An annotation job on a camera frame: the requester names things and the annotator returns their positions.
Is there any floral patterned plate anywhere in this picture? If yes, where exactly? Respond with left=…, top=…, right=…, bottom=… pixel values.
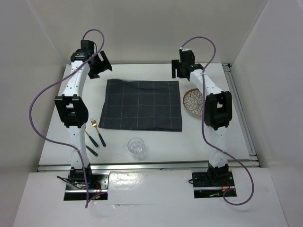
left=183, top=88, right=203, bottom=118

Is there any dark grey checked cloth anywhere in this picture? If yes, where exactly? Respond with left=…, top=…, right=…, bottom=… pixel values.
left=98, top=79, right=182, bottom=132

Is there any gold fork green handle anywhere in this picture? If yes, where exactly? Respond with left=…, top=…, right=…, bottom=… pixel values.
left=90, top=118, right=107, bottom=147

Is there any gold spoon green handle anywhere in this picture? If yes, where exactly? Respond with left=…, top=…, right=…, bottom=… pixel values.
left=84, top=126, right=99, bottom=148

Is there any clear drinking glass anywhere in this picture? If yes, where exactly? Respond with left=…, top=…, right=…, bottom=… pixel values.
left=127, top=138, right=145, bottom=159

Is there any gold knife green handle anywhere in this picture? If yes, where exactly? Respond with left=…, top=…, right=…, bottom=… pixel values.
left=86, top=145, right=98, bottom=157

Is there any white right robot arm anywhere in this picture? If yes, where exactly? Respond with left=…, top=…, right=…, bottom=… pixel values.
left=171, top=60, right=232, bottom=185

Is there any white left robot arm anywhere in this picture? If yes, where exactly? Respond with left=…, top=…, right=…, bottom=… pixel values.
left=54, top=47, right=112, bottom=189

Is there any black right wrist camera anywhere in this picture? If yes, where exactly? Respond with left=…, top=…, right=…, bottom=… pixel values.
left=179, top=48, right=195, bottom=65

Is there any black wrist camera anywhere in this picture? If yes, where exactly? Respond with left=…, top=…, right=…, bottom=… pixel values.
left=80, top=39, right=95, bottom=54
left=179, top=48, right=195, bottom=65

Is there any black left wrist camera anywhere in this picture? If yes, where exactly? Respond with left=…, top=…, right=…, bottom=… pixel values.
left=80, top=39, right=95, bottom=54

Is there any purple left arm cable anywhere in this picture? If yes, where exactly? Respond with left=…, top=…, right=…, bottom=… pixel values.
left=28, top=28, right=106, bottom=209

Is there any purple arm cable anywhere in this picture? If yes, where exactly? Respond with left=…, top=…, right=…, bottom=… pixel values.
left=181, top=36, right=257, bottom=206
left=28, top=28, right=106, bottom=209

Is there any aluminium front table rail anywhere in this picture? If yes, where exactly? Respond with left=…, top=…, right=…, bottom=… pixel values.
left=37, top=156, right=260, bottom=172

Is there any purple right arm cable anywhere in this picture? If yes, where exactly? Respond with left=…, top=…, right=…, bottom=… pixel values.
left=181, top=36, right=257, bottom=206

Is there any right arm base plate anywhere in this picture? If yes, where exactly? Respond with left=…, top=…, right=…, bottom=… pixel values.
left=188, top=171, right=237, bottom=199

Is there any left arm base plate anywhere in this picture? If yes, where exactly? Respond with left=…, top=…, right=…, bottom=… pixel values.
left=64, top=172, right=110, bottom=201

